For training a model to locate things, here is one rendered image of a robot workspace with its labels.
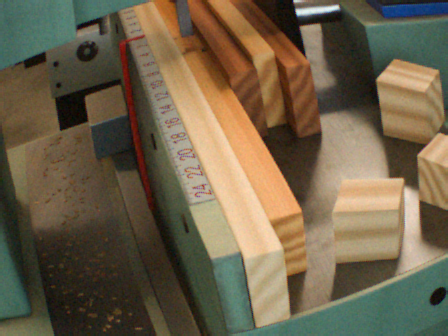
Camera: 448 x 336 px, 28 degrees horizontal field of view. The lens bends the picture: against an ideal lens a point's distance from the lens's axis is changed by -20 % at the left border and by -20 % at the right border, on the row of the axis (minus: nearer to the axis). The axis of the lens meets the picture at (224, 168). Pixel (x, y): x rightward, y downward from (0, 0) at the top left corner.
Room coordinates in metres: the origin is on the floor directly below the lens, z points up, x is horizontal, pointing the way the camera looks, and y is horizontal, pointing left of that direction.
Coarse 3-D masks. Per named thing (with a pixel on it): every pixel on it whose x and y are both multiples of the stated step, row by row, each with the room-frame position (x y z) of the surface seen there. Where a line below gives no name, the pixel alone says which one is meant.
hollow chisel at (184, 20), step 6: (186, 0) 0.71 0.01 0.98; (180, 6) 0.71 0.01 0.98; (186, 6) 0.71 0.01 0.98; (180, 12) 0.71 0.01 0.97; (186, 12) 0.71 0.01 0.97; (180, 18) 0.71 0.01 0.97; (186, 18) 0.71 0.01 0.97; (180, 24) 0.71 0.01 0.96; (186, 24) 0.71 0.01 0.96; (180, 30) 0.71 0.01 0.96; (186, 30) 0.71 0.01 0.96; (192, 30) 0.71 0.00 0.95
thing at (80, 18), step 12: (84, 0) 0.67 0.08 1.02; (96, 0) 0.67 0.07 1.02; (108, 0) 0.67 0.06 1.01; (120, 0) 0.67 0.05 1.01; (132, 0) 0.67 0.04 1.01; (144, 0) 0.67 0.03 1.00; (168, 0) 0.71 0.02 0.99; (180, 0) 0.70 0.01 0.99; (84, 12) 0.67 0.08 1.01; (96, 12) 0.67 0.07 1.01; (108, 12) 0.67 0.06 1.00
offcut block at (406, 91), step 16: (400, 64) 0.62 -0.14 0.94; (384, 80) 0.59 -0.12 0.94; (400, 80) 0.59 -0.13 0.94; (416, 80) 0.59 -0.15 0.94; (432, 80) 0.59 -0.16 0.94; (384, 96) 0.59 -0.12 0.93; (400, 96) 0.58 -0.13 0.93; (416, 96) 0.57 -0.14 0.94; (432, 96) 0.58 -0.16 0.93; (384, 112) 0.59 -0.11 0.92; (400, 112) 0.58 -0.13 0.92; (416, 112) 0.58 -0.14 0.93; (432, 112) 0.58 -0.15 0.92; (384, 128) 0.59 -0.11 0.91; (400, 128) 0.59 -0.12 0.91; (416, 128) 0.58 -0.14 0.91; (432, 128) 0.58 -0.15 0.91
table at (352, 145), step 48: (336, 48) 0.76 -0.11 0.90; (336, 96) 0.66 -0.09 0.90; (144, 144) 0.70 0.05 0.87; (288, 144) 0.61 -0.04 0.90; (336, 144) 0.59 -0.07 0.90; (384, 144) 0.58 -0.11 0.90; (336, 192) 0.54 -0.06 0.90; (432, 240) 0.45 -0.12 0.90; (288, 288) 0.45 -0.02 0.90; (336, 288) 0.44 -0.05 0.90; (384, 288) 0.42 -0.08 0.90; (432, 288) 0.43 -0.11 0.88
